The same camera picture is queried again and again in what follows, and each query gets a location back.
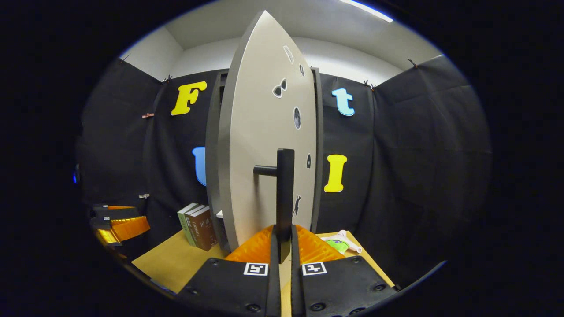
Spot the ceiling light panel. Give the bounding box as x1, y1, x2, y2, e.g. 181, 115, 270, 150
338, 0, 394, 23

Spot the thin brown book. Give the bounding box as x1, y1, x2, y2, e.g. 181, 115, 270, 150
184, 205, 207, 250

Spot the green and pink toy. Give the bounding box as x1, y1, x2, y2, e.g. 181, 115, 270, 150
321, 229, 363, 255

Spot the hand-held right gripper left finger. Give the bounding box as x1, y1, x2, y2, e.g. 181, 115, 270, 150
176, 225, 282, 317

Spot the thick brown book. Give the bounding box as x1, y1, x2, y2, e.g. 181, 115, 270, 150
189, 206, 218, 252

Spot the black backdrop cloth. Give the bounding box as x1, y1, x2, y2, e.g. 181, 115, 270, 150
77, 54, 493, 287

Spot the grey cabinet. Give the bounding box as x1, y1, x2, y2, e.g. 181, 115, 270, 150
205, 66, 325, 255

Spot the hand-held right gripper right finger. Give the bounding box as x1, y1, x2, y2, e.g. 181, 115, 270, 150
291, 225, 397, 317

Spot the row of black clips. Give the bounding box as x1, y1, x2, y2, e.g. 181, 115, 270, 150
120, 54, 418, 91

